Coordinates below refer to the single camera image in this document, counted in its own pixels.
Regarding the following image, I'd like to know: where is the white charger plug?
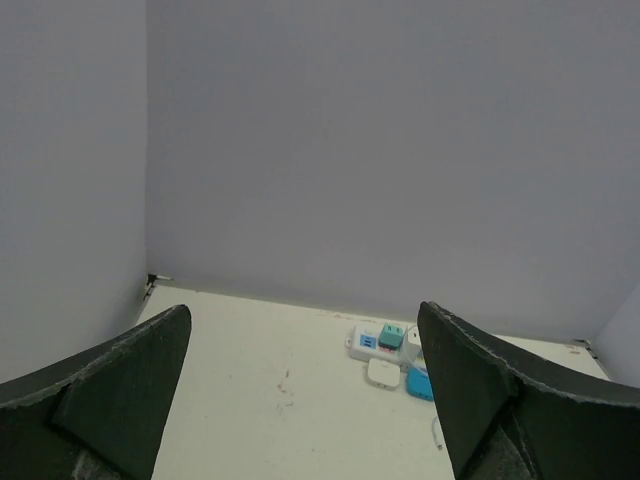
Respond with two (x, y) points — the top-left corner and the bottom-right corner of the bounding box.
(403, 326), (422, 360)

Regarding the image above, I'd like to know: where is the teal charger plug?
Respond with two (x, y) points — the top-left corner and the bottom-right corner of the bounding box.
(378, 324), (405, 350)

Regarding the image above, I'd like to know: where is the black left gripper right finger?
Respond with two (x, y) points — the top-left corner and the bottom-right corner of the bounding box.
(417, 302), (639, 479)

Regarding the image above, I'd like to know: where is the white adapter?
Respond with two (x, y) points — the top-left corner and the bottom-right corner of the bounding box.
(366, 358), (401, 390)

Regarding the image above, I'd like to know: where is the white power strip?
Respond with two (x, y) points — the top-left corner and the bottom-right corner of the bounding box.
(345, 323), (426, 372)

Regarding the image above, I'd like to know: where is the blue adapter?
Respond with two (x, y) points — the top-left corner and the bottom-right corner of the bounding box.
(406, 368), (434, 401)

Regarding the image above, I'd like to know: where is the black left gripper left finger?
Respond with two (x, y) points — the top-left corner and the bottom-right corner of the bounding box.
(1, 305), (192, 479)

